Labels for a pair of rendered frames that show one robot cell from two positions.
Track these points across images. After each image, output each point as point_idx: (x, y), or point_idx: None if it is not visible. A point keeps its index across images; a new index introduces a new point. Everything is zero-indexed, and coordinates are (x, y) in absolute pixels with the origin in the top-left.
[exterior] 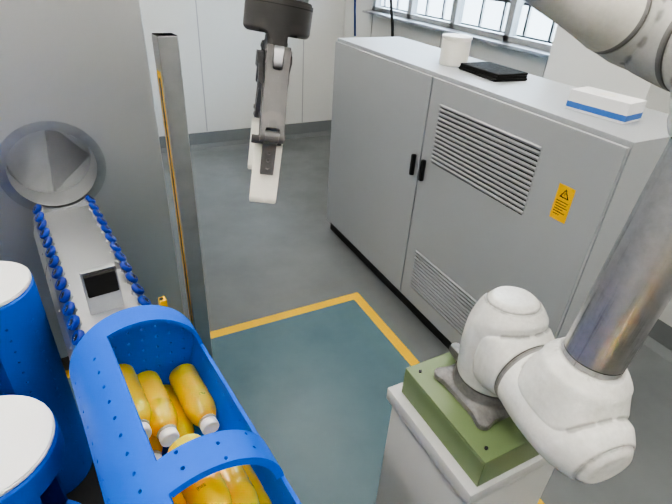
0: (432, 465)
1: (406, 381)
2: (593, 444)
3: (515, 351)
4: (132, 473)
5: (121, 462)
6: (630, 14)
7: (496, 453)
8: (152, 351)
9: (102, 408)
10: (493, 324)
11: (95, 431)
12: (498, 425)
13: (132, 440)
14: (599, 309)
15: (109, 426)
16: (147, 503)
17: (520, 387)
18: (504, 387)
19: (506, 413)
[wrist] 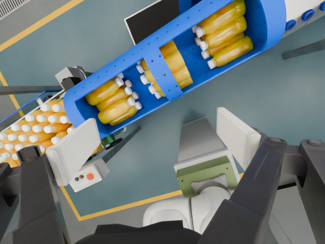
0: (195, 156)
1: (226, 159)
2: (145, 222)
3: (194, 220)
4: (157, 37)
5: (165, 30)
6: None
7: (179, 183)
8: (262, 20)
9: (198, 7)
10: (209, 220)
11: (190, 8)
12: (192, 189)
13: (171, 32)
14: None
15: (185, 16)
16: (143, 48)
17: (176, 211)
18: (184, 204)
19: (196, 195)
